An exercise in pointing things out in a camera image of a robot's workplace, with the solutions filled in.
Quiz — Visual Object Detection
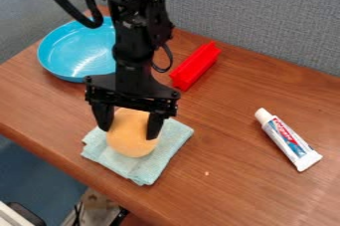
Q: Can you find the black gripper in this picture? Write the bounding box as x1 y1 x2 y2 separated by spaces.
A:
86 61 180 140

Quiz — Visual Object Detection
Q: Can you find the yellow ball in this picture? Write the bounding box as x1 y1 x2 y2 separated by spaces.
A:
107 108 159 157

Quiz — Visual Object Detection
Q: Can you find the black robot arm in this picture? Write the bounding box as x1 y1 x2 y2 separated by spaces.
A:
55 0 180 139

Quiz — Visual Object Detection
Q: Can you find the blue plate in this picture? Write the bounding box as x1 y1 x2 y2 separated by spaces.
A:
38 17 116 83

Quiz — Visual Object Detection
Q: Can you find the light blue folded cloth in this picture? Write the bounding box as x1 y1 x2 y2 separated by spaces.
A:
82 118 194 186

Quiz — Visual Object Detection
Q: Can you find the red plastic block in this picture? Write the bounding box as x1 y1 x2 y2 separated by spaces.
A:
170 41 222 91

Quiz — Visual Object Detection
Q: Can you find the black white object corner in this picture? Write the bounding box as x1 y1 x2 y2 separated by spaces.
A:
0 201 47 226

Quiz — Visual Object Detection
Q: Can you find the white toothpaste tube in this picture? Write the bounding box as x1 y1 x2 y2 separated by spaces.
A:
255 108 323 172

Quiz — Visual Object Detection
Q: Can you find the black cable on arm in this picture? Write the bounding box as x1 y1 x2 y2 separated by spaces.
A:
26 0 175 74

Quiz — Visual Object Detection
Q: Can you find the grey table leg frame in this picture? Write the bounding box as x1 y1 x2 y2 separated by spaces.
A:
62 188 130 226

